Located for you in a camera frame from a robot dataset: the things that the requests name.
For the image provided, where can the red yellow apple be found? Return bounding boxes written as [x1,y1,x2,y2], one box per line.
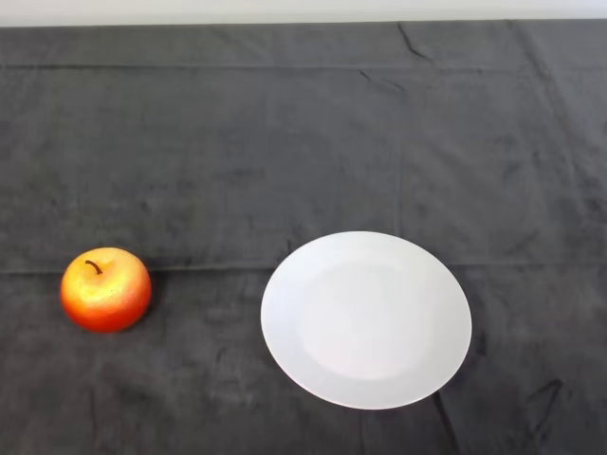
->
[60,246,153,334]

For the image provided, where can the white round plate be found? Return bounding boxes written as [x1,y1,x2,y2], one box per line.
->
[260,230,473,410]

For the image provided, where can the black cloth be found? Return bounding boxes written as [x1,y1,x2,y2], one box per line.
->
[0,19,607,455]

